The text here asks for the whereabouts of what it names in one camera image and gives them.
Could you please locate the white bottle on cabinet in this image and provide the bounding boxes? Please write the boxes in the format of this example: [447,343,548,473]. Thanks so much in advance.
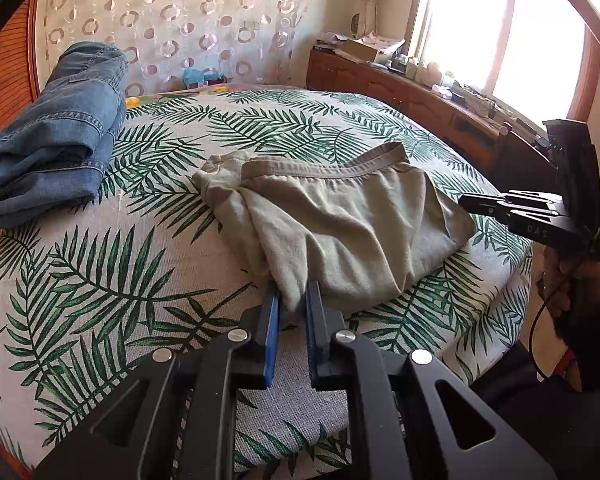
[422,62,443,88]

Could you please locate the sheer circle-pattern curtain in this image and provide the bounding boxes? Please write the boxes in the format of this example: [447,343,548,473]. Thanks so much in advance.
[35,0,310,96]

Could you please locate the palm leaf print bedspread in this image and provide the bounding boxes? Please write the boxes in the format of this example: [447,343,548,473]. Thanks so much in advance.
[0,89,532,479]

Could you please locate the blue toy at bedhead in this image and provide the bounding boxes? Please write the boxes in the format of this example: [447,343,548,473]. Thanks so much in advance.
[182,67,227,89]

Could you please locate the wooden framed window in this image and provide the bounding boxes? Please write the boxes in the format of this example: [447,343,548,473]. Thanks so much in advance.
[408,0,600,126]

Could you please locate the grey-green pants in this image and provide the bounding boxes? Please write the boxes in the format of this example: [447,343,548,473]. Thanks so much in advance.
[194,142,476,320]

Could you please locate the wooden louvered wardrobe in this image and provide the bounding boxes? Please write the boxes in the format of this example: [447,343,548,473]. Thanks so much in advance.
[0,0,40,133]

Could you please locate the person's right hand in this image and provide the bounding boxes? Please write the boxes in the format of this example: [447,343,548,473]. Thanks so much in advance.
[543,247,600,346]

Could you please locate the folded blue denim jeans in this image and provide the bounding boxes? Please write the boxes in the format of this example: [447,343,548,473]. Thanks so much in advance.
[0,41,128,230]

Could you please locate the cardboard box on cabinet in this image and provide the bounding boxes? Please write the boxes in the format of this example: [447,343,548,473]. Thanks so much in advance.
[341,34,404,64]

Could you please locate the long wooden side cabinet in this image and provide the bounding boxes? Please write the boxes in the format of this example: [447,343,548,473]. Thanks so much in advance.
[306,49,558,193]

